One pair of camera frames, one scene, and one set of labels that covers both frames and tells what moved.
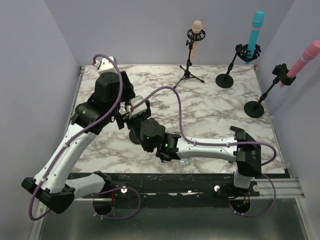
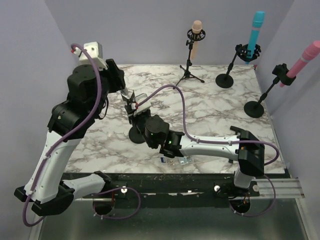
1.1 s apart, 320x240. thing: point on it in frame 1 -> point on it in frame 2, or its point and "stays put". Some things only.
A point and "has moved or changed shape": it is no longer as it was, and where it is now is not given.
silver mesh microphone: x=122 y=111 has moved or changed shape
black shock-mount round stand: x=225 y=81 stays put
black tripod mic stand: x=192 y=37 stays put
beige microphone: x=196 y=27 stays put
